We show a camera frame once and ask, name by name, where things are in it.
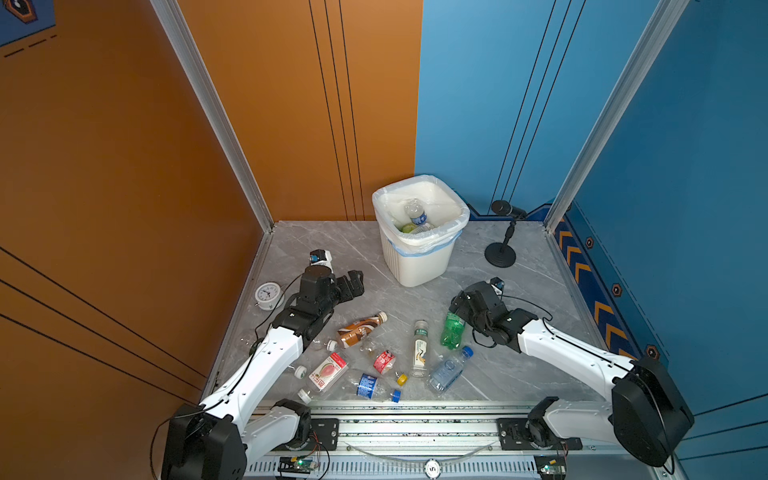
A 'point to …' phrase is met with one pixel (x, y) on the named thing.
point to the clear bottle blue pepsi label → (414, 208)
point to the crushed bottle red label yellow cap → (384, 363)
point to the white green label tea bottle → (420, 362)
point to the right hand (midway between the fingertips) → (456, 308)
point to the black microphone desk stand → (501, 255)
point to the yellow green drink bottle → (408, 228)
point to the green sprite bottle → (453, 329)
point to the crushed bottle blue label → (368, 387)
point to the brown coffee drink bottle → (350, 334)
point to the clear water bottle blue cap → (449, 370)
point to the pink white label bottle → (328, 372)
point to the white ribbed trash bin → (419, 271)
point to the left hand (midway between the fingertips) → (350, 274)
